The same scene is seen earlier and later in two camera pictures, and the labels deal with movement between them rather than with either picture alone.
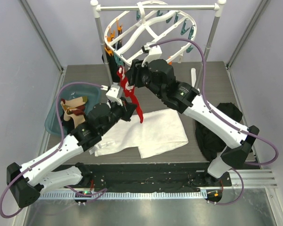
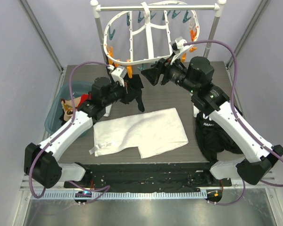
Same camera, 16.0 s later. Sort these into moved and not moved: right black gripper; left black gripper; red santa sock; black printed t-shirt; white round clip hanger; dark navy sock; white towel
Moved: red santa sock; white round clip hanger; right black gripper; dark navy sock; left black gripper
Not moved: black printed t-shirt; white towel
